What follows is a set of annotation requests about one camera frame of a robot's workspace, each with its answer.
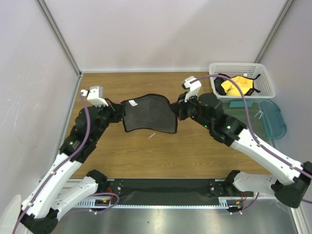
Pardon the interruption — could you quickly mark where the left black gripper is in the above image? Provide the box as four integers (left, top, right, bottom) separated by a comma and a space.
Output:
91, 97, 125, 142

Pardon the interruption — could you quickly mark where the pink and black towel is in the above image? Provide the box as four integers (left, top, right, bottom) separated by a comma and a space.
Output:
121, 94, 178, 134

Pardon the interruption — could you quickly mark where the yellow and black towel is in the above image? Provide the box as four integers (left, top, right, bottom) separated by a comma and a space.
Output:
214, 73, 261, 97

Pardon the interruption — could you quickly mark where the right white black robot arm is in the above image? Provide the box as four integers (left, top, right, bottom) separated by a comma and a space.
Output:
170, 93, 312, 208

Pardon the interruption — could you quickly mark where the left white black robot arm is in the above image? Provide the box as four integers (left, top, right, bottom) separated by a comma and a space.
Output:
18, 103, 123, 234

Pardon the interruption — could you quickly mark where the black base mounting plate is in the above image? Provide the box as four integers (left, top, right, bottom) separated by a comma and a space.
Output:
106, 178, 236, 206

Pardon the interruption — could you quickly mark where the teal transparent plastic tray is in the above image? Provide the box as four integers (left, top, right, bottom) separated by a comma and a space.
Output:
221, 98, 287, 141

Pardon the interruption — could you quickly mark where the white perforated plastic basket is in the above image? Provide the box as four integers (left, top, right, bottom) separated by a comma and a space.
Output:
209, 62, 276, 99

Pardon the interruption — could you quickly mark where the white object at left edge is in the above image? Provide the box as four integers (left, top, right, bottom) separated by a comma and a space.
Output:
0, 195, 21, 234

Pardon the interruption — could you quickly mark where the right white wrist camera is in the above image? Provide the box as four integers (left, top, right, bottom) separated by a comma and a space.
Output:
182, 76, 202, 102

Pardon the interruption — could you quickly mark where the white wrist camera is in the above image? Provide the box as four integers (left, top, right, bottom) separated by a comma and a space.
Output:
182, 76, 202, 102
80, 86, 108, 107

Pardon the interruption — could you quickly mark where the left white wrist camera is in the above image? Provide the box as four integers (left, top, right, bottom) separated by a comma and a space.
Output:
80, 86, 108, 107

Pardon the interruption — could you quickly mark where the aluminium frame rail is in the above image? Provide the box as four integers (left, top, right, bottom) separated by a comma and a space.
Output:
34, 178, 303, 198

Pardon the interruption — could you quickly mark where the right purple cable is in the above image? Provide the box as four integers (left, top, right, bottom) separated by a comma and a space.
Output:
192, 75, 312, 215

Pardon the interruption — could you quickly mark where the left grey cable duct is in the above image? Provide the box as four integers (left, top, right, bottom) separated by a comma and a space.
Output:
74, 196, 112, 209

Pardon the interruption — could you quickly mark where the grey cable duct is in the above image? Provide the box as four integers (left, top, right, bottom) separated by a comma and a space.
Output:
218, 197, 244, 209
74, 196, 112, 209

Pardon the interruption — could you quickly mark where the right grey cable duct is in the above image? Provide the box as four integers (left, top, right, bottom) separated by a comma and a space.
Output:
218, 197, 244, 209

